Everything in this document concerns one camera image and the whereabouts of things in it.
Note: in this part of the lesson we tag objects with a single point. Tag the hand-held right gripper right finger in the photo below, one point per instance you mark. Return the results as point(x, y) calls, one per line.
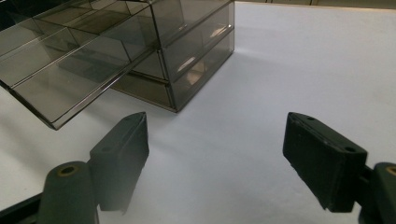
point(323, 165)

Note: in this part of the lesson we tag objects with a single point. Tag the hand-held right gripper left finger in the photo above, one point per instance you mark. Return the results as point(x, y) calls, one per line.
point(121, 161)

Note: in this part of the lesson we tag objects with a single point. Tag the smoky clear plastic drawer organizer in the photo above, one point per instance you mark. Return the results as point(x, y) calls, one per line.
point(199, 46)

